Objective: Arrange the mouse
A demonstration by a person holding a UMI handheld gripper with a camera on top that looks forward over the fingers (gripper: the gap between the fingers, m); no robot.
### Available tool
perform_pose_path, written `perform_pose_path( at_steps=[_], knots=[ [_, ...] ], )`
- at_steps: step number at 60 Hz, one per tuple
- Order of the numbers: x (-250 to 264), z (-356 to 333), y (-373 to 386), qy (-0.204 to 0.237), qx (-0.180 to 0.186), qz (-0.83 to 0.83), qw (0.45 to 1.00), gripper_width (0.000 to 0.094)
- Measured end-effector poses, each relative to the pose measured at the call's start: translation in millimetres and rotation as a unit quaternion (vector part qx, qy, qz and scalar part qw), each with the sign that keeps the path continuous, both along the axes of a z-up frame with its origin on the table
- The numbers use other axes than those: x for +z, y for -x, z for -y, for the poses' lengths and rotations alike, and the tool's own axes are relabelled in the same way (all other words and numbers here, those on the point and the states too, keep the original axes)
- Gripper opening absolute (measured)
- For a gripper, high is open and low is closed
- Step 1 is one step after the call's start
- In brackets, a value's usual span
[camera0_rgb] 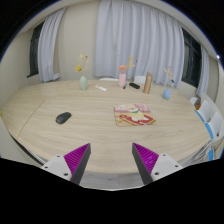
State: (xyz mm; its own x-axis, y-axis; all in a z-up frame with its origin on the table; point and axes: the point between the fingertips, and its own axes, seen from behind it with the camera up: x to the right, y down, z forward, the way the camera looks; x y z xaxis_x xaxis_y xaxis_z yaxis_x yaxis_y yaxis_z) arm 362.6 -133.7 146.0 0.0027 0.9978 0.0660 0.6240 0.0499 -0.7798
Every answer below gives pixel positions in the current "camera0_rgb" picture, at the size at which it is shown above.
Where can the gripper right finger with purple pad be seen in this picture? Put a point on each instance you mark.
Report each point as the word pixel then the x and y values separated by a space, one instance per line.
pixel 153 166

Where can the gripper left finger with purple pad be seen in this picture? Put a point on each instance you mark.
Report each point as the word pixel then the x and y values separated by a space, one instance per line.
pixel 71 166

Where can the black computer mouse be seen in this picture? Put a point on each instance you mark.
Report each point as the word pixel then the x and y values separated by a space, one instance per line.
pixel 62 118

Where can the cartoon printed mouse pad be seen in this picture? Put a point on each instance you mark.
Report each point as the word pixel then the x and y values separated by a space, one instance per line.
pixel 133 115

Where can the blue vase with dried flowers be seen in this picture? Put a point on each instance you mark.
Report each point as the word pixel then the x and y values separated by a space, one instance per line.
pixel 167 92

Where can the white blue chair near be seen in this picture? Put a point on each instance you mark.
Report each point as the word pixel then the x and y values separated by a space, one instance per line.
pixel 214 127

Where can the white blue chair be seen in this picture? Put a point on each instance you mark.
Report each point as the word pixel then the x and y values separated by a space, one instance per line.
pixel 204 111
pixel 214 127

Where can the white blue chair far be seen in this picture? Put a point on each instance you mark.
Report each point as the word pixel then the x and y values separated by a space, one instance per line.
pixel 204 111

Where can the black glasses case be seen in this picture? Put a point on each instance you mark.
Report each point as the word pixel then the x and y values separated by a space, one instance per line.
pixel 136 86

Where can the white remote control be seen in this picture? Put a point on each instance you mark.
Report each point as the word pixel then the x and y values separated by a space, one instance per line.
pixel 101 88

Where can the white chair behind table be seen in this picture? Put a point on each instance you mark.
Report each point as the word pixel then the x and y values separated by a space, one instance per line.
pixel 140 79
pixel 109 79

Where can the copper thermos bottle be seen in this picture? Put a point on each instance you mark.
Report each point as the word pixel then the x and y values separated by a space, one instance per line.
pixel 148 82

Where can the pink vase with flowers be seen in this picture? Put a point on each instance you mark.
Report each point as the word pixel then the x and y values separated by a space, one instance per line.
pixel 123 69

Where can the white chair behind table left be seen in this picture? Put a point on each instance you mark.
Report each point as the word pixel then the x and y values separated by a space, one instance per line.
pixel 109 79

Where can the right white curtain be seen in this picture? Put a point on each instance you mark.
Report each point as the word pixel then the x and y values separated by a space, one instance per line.
pixel 204 78

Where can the white curtain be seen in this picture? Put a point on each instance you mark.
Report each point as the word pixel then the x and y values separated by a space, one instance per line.
pixel 131 32
pixel 204 78
pixel 46 45

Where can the green vase with yellow flowers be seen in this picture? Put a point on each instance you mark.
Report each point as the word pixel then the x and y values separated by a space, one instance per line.
pixel 82 67

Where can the right dark window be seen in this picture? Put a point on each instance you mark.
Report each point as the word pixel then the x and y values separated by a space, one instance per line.
pixel 192 60

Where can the dark window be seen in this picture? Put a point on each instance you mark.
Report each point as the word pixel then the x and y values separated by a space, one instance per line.
pixel 192 60
pixel 33 56

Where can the centre white curtain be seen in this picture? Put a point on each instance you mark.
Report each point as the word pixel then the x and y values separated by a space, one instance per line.
pixel 131 32

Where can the left white curtain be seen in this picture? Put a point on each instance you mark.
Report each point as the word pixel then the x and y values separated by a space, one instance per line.
pixel 46 45

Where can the left dark window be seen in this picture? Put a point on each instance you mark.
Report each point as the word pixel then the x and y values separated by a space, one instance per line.
pixel 33 56

